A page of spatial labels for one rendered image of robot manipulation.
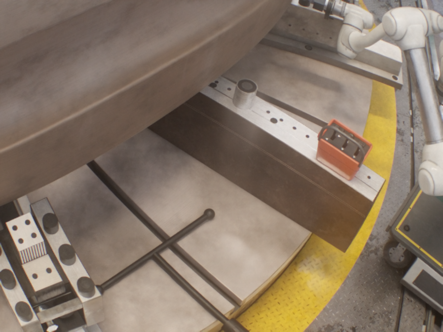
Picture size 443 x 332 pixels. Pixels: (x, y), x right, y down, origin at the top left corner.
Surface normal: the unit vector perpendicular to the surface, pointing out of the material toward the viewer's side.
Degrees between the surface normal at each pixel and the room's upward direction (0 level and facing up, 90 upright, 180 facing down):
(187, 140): 90
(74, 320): 0
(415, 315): 0
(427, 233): 0
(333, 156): 97
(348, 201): 90
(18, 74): 87
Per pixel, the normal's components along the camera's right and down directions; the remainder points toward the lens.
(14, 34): 0.55, 0.70
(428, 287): -0.63, 0.54
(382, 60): -0.15, 0.51
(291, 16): -0.20, 0.75
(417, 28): 0.39, 0.08
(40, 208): 0.15, -0.62
